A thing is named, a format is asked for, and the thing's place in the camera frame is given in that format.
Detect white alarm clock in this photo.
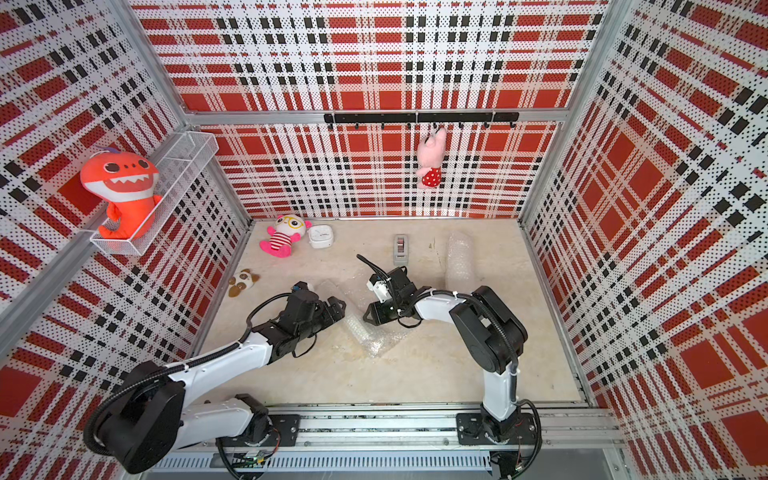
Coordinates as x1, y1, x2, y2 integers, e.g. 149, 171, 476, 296
307, 224, 335, 249

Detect orange shark plush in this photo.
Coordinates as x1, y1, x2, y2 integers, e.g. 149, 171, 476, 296
80, 148, 162, 240

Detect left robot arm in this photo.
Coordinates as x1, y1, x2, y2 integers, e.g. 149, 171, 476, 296
83, 282, 346, 474

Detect brown white plush dog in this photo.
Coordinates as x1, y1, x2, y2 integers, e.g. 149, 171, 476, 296
227, 268, 260, 298

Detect pink striped plush doll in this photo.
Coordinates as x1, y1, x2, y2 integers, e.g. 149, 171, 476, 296
259, 214, 312, 259

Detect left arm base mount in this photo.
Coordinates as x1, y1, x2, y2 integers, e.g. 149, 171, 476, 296
221, 414, 301, 449

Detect black hook rail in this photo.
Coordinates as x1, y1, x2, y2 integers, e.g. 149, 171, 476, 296
323, 111, 520, 128

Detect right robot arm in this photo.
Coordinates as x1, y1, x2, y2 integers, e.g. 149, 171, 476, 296
356, 254, 543, 448

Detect pink pig plush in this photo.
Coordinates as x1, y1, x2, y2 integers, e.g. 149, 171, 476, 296
416, 128, 447, 189

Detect clear acrylic wall shelf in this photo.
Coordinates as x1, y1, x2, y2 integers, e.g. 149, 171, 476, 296
80, 131, 218, 256

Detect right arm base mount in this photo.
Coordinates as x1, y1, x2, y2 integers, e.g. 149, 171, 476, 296
456, 410, 541, 446

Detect aluminium front rail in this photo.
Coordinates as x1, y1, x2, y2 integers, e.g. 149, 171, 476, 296
143, 402, 631, 479

